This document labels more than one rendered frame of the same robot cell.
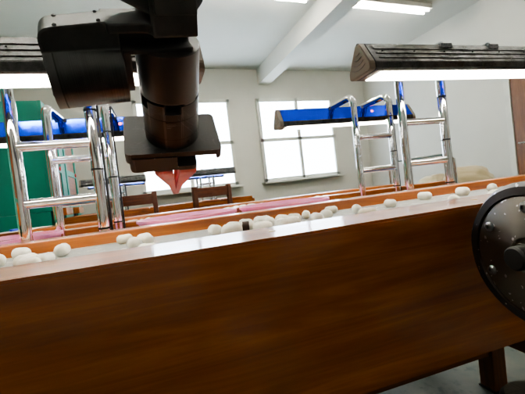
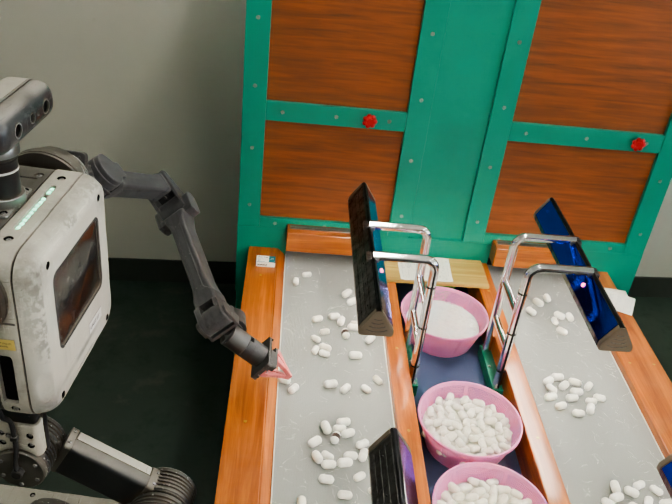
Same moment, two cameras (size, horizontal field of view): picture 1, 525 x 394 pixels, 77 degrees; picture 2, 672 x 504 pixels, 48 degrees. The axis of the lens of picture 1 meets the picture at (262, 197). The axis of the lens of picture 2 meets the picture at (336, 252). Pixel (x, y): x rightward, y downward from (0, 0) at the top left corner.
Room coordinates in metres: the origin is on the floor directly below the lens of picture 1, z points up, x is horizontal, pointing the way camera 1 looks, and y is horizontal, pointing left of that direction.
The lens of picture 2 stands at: (0.81, -1.26, 2.11)
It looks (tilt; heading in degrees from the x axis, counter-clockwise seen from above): 32 degrees down; 102
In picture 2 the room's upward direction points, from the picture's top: 7 degrees clockwise
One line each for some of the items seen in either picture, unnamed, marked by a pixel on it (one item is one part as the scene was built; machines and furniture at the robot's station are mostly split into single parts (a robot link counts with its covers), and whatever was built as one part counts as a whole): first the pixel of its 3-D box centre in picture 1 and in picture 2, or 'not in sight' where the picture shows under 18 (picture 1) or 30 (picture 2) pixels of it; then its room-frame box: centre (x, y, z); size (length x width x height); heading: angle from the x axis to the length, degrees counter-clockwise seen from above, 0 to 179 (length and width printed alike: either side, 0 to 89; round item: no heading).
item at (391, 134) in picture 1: (363, 155); not in sight; (1.30, -0.41, 0.90); 0.20 x 0.19 x 0.45; 107
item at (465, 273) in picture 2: not in sight; (435, 270); (0.71, 0.84, 0.77); 0.33 x 0.15 x 0.01; 17
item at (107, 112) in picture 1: (90, 181); (534, 317); (1.02, 0.52, 0.90); 0.20 x 0.19 x 0.45; 107
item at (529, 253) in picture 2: not in sight; (536, 255); (1.02, 0.98, 0.83); 0.30 x 0.06 x 0.07; 17
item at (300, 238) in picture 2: not in sight; (332, 240); (0.37, 0.79, 0.83); 0.30 x 0.06 x 0.07; 17
